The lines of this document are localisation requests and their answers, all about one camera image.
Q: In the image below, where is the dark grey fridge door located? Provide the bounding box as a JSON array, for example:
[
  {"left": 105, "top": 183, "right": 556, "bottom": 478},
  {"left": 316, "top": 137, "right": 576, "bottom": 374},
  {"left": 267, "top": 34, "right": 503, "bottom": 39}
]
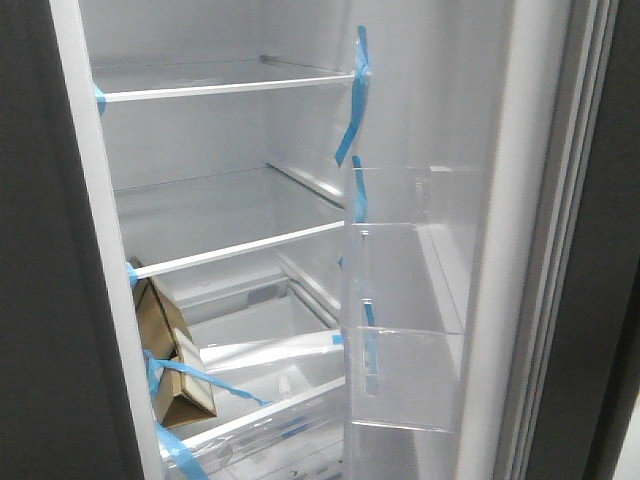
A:
[
  {"left": 339, "top": 0, "right": 640, "bottom": 480},
  {"left": 1, "top": 1, "right": 143, "bottom": 479}
]

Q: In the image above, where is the upper clear door bin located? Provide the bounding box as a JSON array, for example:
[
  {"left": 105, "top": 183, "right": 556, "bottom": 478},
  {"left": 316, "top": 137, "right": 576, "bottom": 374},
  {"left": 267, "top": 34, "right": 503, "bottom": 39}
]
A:
[{"left": 342, "top": 166, "right": 477, "bottom": 335}]

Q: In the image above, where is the clear door bin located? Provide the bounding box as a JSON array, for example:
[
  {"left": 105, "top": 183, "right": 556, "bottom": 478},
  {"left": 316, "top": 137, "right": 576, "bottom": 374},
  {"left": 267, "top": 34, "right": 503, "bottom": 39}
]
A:
[
  {"left": 342, "top": 166, "right": 477, "bottom": 335},
  {"left": 344, "top": 327, "right": 464, "bottom": 432}
]

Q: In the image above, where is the blue tape on door bin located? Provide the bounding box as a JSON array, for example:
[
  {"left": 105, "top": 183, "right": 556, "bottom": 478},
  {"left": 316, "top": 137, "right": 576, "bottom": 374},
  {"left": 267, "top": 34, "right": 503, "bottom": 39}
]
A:
[{"left": 363, "top": 299, "right": 378, "bottom": 378}]

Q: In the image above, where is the middle glass fridge shelf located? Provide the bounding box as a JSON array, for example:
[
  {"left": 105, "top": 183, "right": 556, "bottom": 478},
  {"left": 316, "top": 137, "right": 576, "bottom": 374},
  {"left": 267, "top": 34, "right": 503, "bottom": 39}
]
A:
[{"left": 115, "top": 165, "right": 344, "bottom": 278}]

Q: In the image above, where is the glass fridge shelf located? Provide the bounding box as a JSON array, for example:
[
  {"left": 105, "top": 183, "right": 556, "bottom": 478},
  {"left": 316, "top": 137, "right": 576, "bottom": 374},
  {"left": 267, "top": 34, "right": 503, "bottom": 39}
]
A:
[
  {"left": 115, "top": 165, "right": 344, "bottom": 278},
  {"left": 92, "top": 56, "right": 355, "bottom": 103}
]

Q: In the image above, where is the lower clear door bin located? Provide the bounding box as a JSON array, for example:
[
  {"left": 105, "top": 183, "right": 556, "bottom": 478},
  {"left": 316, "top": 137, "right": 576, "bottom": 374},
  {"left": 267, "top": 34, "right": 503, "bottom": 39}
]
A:
[{"left": 344, "top": 327, "right": 464, "bottom": 432}]

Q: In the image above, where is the clear fridge drawer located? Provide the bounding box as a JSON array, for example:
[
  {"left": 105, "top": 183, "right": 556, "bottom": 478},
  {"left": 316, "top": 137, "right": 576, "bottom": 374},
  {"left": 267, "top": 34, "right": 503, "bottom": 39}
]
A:
[{"left": 172, "top": 330, "right": 346, "bottom": 479}]

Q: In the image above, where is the top glass fridge shelf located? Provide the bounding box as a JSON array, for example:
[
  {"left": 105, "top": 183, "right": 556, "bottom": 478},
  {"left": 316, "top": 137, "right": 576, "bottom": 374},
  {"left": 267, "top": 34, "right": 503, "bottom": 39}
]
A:
[{"left": 92, "top": 56, "right": 355, "bottom": 103}]

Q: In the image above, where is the long blue tape strip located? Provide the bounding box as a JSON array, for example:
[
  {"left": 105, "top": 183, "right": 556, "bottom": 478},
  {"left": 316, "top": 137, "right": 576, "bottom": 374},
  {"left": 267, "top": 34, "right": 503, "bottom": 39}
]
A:
[{"left": 334, "top": 25, "right": 371, "bottom": 167}]

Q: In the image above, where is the blue tape on box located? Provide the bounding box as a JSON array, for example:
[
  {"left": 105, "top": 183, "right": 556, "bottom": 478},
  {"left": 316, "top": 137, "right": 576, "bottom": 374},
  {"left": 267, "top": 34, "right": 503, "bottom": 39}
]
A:
[{"left": 143, "top": 349, "right": 271, "bottom": 407}]

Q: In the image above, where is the brown cardboard box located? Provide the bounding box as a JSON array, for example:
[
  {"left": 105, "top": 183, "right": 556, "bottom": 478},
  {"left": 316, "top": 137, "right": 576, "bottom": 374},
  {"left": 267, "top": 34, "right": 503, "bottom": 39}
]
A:
[{"left": 132, "top": 278, "right": 217, "bottom": 428}]

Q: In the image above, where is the blue tape on drawer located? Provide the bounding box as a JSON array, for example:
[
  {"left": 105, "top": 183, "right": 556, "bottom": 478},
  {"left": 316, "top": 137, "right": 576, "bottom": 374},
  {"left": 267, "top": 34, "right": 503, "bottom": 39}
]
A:
[{"left": 155, "top": 424, "right": 208, "bottom": 480}]

